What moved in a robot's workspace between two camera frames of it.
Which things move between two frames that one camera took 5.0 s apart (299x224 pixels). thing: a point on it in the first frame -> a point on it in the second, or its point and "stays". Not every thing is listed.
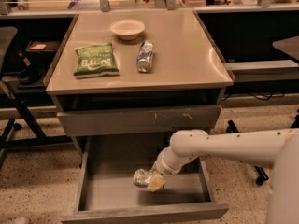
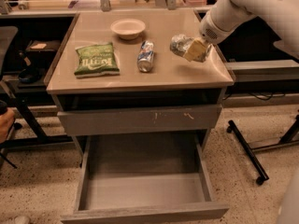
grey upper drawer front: x=149 y=120 stays
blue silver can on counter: x=145 y=56 stays
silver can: x=142 y=177 -> x=179 y=45
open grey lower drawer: x=106 y=194 stays
